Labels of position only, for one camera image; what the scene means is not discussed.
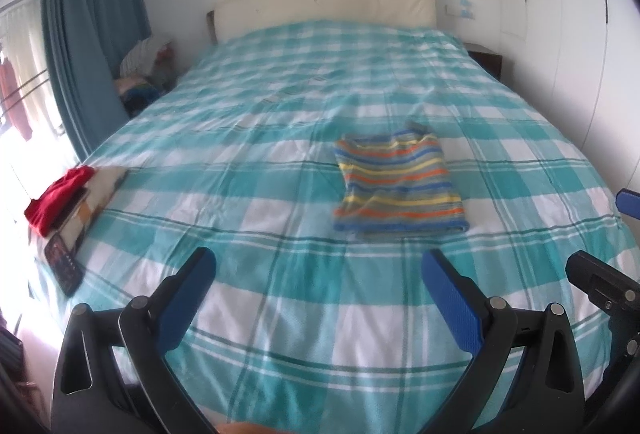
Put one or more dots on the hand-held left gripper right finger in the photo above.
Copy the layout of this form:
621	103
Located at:
452	299

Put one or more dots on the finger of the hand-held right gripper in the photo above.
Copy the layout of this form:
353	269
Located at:
630	203
600	279

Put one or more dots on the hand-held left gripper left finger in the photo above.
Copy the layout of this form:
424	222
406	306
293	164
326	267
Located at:
187	294

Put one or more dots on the striped knit sweater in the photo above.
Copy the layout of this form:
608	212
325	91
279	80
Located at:
397	184

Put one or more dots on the pile of clothes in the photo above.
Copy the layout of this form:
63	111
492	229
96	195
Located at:
145	74

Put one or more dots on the black remote control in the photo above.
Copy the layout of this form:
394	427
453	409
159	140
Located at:
62	264

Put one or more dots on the beige folded cloth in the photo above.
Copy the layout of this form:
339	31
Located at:
102	186

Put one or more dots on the red cloth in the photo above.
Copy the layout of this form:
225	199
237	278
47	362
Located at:
55	199

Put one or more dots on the bed with teal plaid cover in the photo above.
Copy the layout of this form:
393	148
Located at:
250	139

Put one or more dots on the white wardrobe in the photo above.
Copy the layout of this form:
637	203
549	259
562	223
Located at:
565	39

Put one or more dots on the dark wooden nightstand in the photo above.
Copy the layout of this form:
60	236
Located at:
487	59

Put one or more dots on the red hanging garment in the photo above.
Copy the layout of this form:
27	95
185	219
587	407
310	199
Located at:
15	104

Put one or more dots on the blue curtain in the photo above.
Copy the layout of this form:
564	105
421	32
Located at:
85	24

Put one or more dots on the cream padded headboard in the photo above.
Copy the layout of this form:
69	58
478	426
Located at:
325	4

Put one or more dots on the white wall outlet panel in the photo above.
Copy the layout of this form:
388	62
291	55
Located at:
460	8

